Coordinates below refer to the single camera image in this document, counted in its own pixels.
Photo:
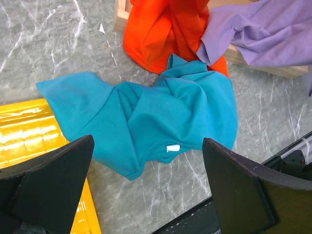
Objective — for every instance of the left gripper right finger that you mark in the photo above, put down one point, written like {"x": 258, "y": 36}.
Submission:
{"x": 251, "y": 198}

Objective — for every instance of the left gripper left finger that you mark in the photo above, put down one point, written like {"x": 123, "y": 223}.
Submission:
{"x": 45, "y": 190}

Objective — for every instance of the teal t shirt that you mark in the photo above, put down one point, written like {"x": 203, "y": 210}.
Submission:
{"x": 132, "y": 124}

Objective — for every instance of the lilac t shirt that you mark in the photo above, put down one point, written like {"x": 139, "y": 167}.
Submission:
{"x": 267, "y": 33}

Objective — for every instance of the orange t shirt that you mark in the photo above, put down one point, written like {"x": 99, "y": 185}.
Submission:
{"x": 157, "y": 28}

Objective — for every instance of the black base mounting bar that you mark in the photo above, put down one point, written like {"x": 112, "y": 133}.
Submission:
{"x": 202, "y": 219}

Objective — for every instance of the yellow plastic tray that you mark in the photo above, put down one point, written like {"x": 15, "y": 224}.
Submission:
{"x": 29, "y": 129}

